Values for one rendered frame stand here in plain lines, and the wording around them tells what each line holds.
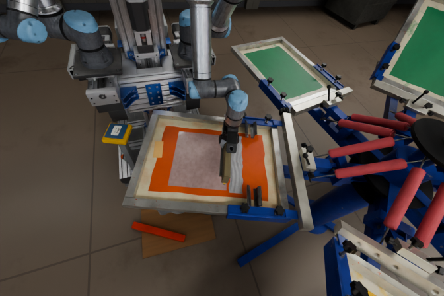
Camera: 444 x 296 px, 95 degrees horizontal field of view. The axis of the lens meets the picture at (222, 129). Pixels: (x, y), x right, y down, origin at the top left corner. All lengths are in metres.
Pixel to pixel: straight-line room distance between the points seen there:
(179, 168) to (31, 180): 1.74
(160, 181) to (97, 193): 1.22
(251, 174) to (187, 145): 0.40
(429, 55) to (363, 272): 1.62
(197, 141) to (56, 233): 1.50
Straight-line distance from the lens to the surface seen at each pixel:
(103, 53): 1.24
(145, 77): 1.29
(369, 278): 1.05
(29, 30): 0.94
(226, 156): 0.97
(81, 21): 1.16
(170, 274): 1.99
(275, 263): 2.10
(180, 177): 1.11
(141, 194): 1.11
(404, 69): 2.04
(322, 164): 1.25
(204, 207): 1.03
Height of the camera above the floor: 1.98
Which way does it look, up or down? 53 degrees down
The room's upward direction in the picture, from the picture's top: 11 degrees clockwise
